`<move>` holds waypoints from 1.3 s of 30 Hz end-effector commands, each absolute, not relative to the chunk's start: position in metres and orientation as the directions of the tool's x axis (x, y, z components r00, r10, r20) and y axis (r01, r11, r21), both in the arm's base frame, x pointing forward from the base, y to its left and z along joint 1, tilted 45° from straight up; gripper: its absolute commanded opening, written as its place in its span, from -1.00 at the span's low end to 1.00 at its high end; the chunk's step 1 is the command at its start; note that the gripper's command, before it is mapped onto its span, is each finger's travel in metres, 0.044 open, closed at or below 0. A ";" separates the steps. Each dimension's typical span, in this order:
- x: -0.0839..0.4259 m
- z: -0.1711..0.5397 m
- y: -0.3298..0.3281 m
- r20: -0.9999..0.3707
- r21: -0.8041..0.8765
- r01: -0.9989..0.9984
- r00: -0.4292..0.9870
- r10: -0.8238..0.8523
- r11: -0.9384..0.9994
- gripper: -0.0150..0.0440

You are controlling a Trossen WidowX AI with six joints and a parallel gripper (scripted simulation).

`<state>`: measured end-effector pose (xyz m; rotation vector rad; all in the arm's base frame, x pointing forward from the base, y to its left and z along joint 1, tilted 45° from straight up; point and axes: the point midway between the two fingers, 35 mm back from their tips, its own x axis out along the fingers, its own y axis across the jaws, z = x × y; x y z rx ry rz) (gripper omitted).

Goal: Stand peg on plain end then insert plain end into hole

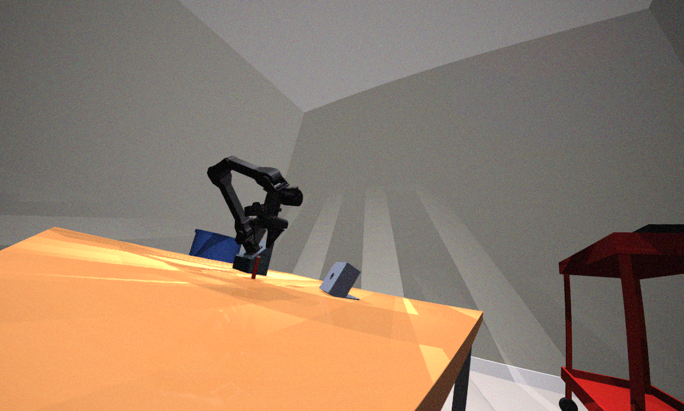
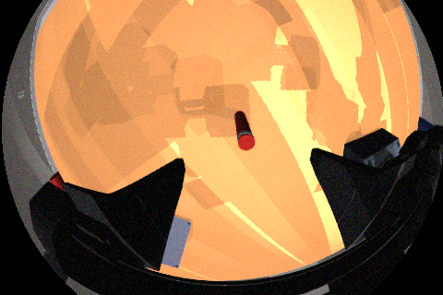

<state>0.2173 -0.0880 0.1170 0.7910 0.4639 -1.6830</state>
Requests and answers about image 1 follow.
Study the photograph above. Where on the dark brown peg with red end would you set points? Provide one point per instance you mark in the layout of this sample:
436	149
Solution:
255	267

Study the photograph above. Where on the grey sloped panel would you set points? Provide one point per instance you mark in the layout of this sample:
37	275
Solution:
340	280

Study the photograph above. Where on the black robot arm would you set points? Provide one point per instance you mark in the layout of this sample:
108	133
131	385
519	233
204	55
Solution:
267	177

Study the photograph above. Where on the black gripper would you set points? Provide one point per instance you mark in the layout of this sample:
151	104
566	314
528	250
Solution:
271	223

